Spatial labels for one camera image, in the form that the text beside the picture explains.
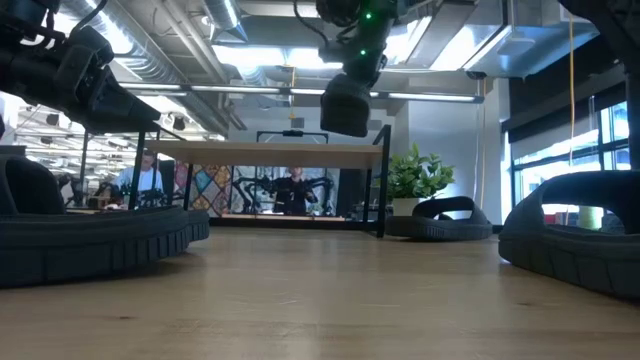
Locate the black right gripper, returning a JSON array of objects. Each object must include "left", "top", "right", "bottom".
[{"left": 344, "top": 49, "right": 389, "bottom": 87}]

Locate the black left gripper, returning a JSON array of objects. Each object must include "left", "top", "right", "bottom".
[{"left": 29, "top": 52, "right": 162, "bottom": 134}]

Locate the person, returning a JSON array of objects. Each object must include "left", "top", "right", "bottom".
[
  {"left": 272, "top": 167, "right": 320, "bottom": 217},
  {"left": 110, "top": 149, "right": 165, "bottom": 209}
]

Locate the black background robot rig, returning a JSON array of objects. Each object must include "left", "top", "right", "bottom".
[{"left": 230, "top": 129, "right": 336, "bottom": 217}]

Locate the green plant in white pot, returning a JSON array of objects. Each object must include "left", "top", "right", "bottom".
[{"left": 384, "top": 143, "right": 456, "bottom": 217}]

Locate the yellow-green cylinder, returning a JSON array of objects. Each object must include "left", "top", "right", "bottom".
[{"left": 578, "top": 205, "right": 604, "bottom": 230}]

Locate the silver corrugated ceiling duct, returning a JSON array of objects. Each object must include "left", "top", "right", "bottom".
[{"left": 59, "top": 0, "right": 236, "bottom": 139}]

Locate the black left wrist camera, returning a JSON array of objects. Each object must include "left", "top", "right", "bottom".
[{"left": 53, "top": 23, "right": 115, "bottom": 96}]

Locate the colourful patterned wall panel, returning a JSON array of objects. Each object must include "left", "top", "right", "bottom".
[{"left": 173, "top": 163, "right": 234, "bottom": 217}]

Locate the wooden shelf with black frame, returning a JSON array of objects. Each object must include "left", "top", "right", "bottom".
[{"left": 128, "top": 124, "right": 392, "bottom": 239}]

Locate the silver smooth ceiling duct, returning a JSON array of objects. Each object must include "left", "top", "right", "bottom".
[{"left": 202, "top": 0, "right": 250, "bottom": 44}]

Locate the yellow hanging cable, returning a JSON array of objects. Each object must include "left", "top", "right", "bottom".
[{"left": 567, "top": 14, "right": 576, "bottom": 169}]

